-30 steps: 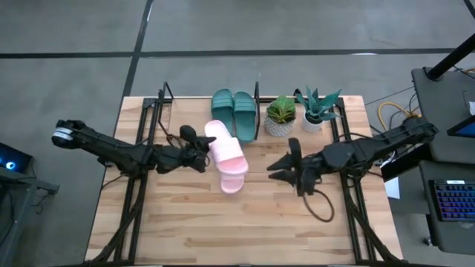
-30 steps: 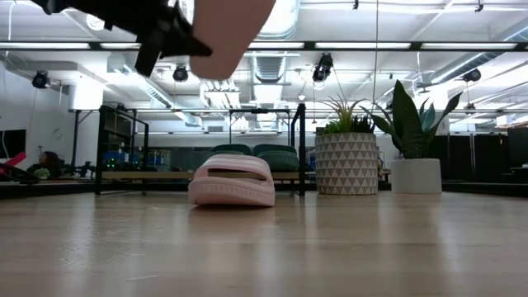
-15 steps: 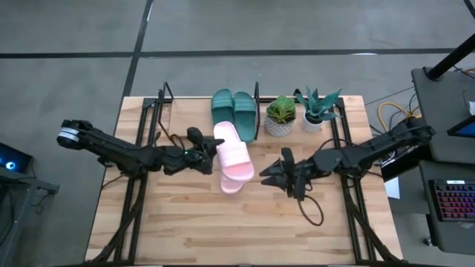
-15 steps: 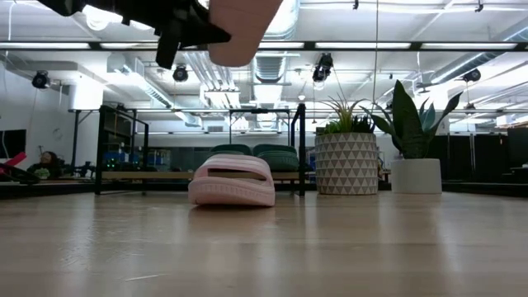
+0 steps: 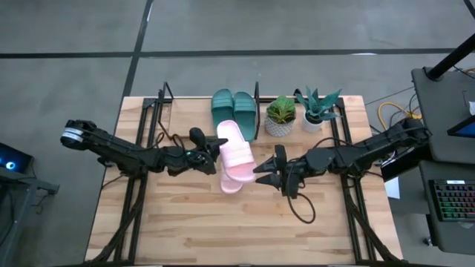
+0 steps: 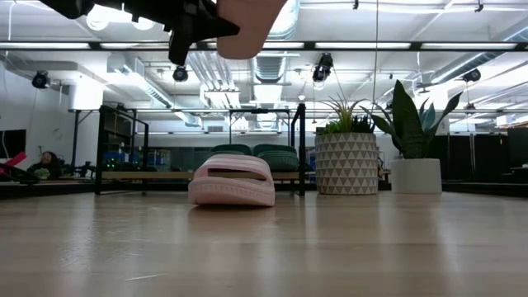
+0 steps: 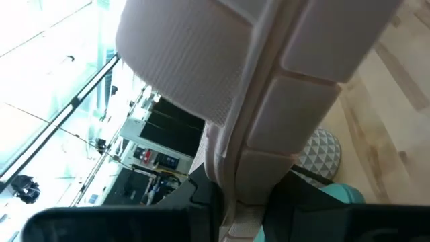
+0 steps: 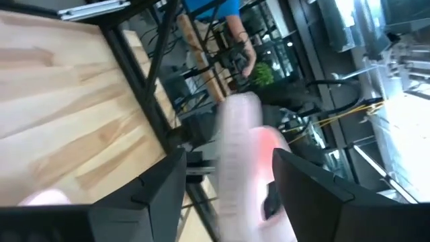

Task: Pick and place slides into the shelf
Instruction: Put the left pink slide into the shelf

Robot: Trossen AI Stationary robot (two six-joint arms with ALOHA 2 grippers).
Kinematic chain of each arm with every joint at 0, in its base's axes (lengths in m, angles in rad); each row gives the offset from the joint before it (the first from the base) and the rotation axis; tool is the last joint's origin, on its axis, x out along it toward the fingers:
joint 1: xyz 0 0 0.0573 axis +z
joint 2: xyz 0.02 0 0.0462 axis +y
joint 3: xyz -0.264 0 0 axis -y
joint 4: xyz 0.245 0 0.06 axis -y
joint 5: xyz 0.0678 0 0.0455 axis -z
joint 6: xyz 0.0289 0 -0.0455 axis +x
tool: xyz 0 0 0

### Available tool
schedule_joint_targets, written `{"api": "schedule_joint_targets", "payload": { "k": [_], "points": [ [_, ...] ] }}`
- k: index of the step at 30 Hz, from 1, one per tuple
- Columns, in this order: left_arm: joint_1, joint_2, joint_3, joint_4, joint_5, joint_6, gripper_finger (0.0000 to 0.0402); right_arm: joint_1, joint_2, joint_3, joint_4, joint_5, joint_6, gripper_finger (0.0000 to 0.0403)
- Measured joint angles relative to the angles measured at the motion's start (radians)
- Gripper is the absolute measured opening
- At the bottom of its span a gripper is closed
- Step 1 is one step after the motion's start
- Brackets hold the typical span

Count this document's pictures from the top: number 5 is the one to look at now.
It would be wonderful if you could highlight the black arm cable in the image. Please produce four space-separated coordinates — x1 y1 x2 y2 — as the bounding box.
154 131 187 151

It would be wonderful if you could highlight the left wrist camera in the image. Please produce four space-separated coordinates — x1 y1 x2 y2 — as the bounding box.
189 127 208 148

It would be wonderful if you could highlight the yellow cable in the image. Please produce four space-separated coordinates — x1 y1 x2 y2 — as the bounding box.
377 101 423 131

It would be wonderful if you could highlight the teal plant in white pot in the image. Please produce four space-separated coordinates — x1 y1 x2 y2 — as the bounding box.
295 85 343 134

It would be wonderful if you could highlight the black backlit keyboard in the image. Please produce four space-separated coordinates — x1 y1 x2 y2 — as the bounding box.
428 179 475 223

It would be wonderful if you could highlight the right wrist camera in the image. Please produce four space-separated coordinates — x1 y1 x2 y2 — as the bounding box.
273 144 288 165

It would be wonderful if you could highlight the blue lit screen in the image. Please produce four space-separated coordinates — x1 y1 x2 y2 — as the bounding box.
446 114 475 139

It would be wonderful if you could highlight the computer with blue light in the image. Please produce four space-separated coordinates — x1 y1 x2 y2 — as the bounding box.
0 142 35 174

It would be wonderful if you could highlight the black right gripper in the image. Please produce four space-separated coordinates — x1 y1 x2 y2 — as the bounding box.
253 155 309 197

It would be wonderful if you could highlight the green rubber slide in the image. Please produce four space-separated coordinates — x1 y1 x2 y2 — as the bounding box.
211 88 235 131
232 90 258 143

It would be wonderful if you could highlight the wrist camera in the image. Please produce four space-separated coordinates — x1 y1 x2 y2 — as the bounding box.
273 144 288 165
189 127 208 148

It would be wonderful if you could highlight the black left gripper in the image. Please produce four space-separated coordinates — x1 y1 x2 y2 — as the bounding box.
163 137 229 176

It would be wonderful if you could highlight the white paper sheet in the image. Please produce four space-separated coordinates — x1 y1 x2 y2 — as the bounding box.
383 177 402 200

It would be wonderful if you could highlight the green plant in patterned pot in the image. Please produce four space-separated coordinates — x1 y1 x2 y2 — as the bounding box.
263 95 298 139

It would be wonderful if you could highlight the black pole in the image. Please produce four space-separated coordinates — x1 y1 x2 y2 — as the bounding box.
425 33 475 82

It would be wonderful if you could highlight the grey desk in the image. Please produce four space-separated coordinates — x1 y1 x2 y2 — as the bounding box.
410 66 475 257

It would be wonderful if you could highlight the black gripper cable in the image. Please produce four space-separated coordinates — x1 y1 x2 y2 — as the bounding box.
284 174 317 225

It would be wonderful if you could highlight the pink rubber slide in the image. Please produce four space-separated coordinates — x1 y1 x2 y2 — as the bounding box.
216 119 258 183
219 168 244 195

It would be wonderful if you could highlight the wooden shelf with black frame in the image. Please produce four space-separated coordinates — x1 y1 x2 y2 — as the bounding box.
157 81 261 142

